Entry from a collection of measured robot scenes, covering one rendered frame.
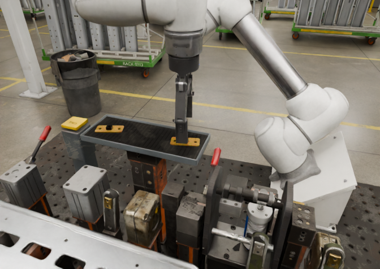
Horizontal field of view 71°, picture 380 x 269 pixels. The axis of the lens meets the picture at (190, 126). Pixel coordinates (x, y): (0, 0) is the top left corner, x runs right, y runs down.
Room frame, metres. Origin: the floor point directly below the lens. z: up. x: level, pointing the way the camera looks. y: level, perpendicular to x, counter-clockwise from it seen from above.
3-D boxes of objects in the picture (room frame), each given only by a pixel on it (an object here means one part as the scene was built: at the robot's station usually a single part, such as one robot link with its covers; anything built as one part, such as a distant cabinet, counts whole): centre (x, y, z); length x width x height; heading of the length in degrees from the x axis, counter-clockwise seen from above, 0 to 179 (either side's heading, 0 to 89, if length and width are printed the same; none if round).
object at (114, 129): (0.71, 0.25, 1.17); 0.08 x 0.04 x 0.01; 89
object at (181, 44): (0.64, 0.01, 1.45); 0.09 x 0.09 x 0.06
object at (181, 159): (0.67, 0.13, 1.16); 0.37 x 0.14 x 0.02; 71
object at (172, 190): (0.51, 0.05, 0.90); 0.05 x 0.05 x 0.40; 71
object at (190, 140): (0.64, 0.01, 1.17); 0.08 x 0.04 x 0.01; 85
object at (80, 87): (2.95, 1.31, 0.36); 0.54 x 0.50 x 0.73; 163
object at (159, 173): (0.67, 0.13, 0.92); 0.10 x 0.08 x 0.45; 71
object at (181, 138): (0.57, 0.02, 1.24); 0.03 x 0.01 x 0.07; 85
